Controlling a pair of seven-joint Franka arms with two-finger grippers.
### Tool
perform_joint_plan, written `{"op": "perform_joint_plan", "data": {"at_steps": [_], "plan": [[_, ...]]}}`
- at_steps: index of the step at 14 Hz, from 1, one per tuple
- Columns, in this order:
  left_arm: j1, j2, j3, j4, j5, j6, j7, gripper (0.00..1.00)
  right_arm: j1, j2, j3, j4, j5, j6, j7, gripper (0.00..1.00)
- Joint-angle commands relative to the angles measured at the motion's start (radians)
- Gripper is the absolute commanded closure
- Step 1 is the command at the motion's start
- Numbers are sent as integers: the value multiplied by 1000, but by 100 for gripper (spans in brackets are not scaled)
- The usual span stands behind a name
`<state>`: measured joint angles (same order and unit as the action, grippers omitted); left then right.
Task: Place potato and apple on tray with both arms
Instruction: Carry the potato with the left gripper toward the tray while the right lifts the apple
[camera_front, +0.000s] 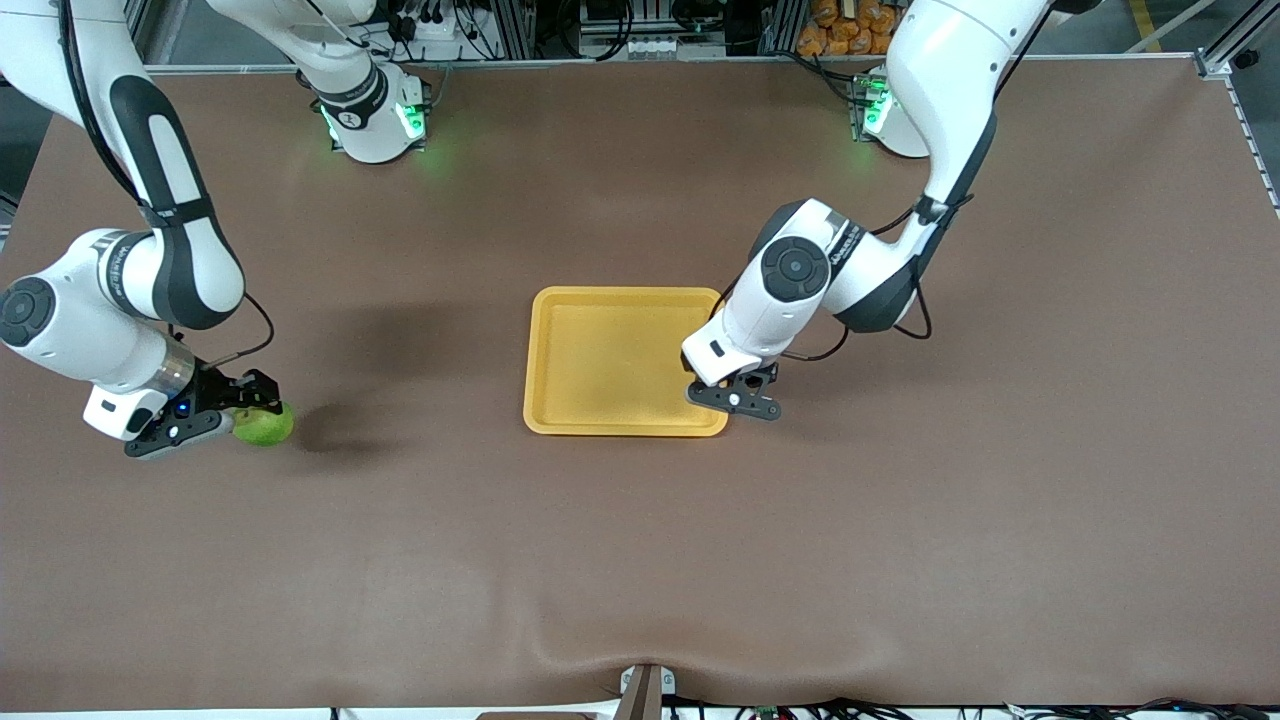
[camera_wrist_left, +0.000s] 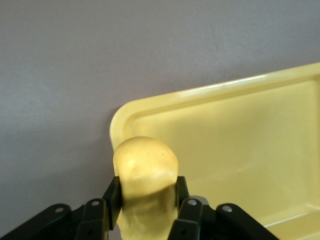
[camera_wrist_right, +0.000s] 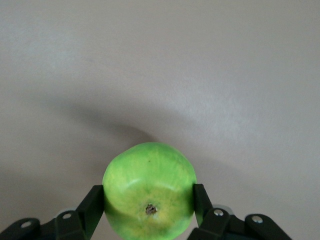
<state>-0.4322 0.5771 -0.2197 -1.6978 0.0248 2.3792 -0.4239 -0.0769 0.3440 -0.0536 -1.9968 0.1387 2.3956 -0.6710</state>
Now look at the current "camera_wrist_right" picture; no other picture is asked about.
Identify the green apple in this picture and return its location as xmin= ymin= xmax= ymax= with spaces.
xmin=101 ymin=141 xmax=198 ymax=240

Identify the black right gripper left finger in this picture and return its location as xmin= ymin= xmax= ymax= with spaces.
xmin=0 ymin=184 xmax=106 ymax=240

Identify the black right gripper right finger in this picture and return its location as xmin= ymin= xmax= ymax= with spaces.
xmin=186 ymin=183 xmax=294 ymax=240

